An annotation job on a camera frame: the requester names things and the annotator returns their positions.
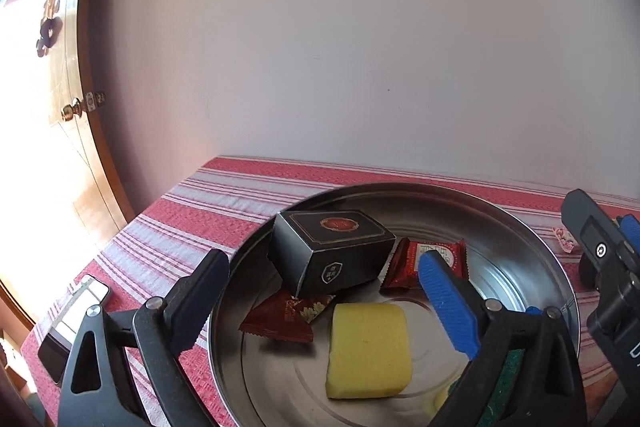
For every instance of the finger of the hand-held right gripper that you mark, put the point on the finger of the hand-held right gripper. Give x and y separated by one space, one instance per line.
597 232

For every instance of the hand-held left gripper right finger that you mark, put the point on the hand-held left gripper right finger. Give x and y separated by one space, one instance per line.
447 302

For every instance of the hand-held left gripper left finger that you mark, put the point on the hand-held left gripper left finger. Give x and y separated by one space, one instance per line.
200 302

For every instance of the pink and white candy bag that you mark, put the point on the pink and white candy bag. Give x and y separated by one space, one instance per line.
565 241

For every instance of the red snack packet white label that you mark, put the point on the red snack packet white label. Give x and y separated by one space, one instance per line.
407 267

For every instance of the dark red floral snack packet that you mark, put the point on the dark red floral snack packet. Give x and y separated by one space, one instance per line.
280 319

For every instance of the blue cloth bundle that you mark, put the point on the blue cloth bundle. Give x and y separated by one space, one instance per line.
534 310

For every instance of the round metal tin printed side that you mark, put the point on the round metal tin printed side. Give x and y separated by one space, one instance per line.
500 232

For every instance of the large yellow sponge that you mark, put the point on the large yellow sponge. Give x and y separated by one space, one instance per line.
370 352

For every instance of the yellow sponge with green pad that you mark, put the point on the yellow sponge with green pad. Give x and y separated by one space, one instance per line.
500 387

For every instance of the black box red gold label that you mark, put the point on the black box red gold label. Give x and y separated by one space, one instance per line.
325 257

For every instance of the red striped desktop cloth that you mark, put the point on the red striped desktop cloth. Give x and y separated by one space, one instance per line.
175 217

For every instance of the black smartphone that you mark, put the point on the black smartphone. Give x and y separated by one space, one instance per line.
65 332

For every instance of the light wooden door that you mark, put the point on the light wooden door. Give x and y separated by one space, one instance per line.
65 157

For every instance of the brass door latch plate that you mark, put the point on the brass door latch plate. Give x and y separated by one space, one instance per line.
95 100

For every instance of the brass door knob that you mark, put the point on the brass door knob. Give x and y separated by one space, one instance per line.
71 109

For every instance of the dark hanging door ornament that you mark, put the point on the dark hanging door ornament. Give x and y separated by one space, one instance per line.
48 34

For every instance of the wooden door frame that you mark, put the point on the wooden door frame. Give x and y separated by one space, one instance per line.
95 32

